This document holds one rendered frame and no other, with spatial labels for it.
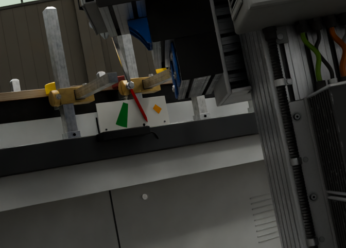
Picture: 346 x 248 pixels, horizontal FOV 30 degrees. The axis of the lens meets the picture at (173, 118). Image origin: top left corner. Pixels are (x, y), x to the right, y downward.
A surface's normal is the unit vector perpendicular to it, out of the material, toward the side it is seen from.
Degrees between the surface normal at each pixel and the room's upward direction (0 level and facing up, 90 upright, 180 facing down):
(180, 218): 90
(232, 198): 90
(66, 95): 90
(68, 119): 90
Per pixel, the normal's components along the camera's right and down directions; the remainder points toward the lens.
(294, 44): 0.01, -0.08
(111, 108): 0.51, -0.16
